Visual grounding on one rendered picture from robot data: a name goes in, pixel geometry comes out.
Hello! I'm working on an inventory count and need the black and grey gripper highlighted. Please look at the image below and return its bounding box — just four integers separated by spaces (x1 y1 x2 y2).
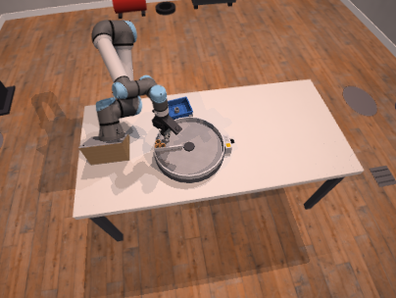
152 114 172 139

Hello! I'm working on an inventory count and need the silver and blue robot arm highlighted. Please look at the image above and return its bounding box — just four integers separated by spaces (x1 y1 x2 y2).
91 20 169 141

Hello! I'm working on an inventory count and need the blue crate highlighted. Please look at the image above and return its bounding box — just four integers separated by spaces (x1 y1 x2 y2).
168 96 193 120

